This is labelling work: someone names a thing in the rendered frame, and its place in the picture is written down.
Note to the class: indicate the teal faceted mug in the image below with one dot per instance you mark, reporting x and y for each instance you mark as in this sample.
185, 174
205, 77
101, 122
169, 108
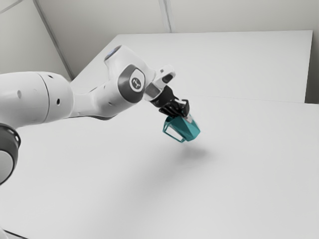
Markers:
183, 129

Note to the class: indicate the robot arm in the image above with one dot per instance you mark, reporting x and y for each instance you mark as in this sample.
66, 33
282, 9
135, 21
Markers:
57, 97

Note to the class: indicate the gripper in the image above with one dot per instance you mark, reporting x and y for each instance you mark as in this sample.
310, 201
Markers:
167, 97

